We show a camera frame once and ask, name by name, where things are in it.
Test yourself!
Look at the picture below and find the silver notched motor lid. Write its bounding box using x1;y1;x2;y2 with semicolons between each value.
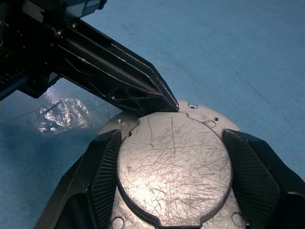
97;100;251;229

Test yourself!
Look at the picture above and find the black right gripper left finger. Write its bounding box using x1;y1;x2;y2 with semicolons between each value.
33;128;123;229

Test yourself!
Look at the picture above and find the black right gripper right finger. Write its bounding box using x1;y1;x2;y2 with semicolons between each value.
221;128;305;229

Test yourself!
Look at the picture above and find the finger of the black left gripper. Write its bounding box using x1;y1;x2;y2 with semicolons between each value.
59;44;179;115
64;19;180;112

